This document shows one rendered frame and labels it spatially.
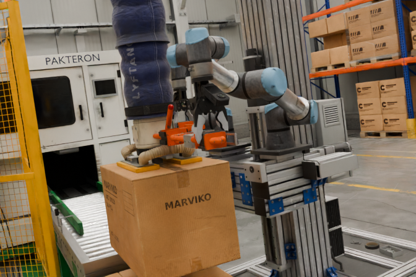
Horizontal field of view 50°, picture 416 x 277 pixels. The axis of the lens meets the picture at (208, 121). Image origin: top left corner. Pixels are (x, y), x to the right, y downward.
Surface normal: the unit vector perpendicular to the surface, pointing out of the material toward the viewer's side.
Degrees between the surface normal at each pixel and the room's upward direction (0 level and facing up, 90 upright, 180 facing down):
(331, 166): 90
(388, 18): 88
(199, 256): 90
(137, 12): 75
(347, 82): 90
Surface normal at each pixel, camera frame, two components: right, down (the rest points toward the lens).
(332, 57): -0.88, 0.15
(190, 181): 0.42, 0.00
